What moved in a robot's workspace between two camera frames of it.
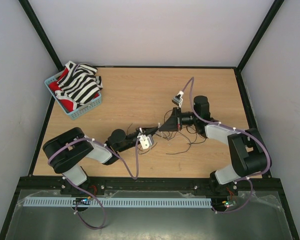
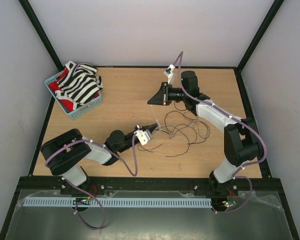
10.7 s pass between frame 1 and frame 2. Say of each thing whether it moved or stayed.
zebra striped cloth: stayed
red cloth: stayed
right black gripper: moved
